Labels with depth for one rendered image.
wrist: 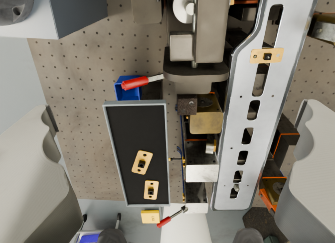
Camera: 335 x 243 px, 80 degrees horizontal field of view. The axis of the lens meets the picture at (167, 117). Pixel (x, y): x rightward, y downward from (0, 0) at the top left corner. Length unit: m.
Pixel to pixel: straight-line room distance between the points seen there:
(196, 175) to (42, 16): 0.56
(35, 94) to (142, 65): 1.34
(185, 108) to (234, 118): 0.22
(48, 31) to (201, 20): 0.32
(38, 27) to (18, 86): 1.61
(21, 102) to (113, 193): 1.21
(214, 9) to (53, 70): 0.81
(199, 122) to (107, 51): 0.52
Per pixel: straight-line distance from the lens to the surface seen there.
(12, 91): 2.18
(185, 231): 2.22
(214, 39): 0.37
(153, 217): 0.76
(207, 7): 0.36
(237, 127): 0.70
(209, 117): 0.56
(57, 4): 0.52
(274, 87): 0.67
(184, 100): 0.50
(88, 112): 1.07
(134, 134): 0.49
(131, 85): 0.44
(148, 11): 0.47
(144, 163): 0.54
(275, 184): 1.00
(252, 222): 2.94
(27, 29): 0.54
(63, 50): 0.98
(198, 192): 0.90
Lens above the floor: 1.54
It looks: 57 degrees down
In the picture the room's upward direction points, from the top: 179 degrees counter-clockwise
